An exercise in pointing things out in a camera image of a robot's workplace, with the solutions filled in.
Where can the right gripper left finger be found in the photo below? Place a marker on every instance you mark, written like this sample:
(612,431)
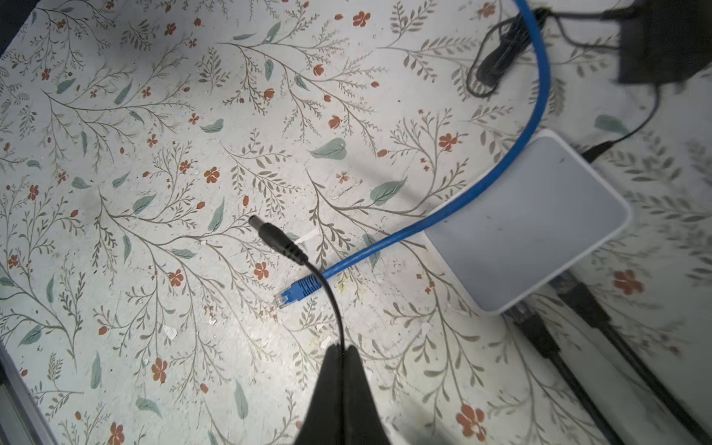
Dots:
(323,423)

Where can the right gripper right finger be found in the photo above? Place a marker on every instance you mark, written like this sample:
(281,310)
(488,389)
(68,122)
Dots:
(361,422)

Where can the large black power adapter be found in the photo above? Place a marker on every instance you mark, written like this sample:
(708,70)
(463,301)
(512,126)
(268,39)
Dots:
(278,241)

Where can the white network switch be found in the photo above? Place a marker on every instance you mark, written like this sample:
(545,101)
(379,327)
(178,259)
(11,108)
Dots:
(548,211)

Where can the small black power adapter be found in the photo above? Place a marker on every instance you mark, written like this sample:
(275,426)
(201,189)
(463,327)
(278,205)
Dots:
(661,42)

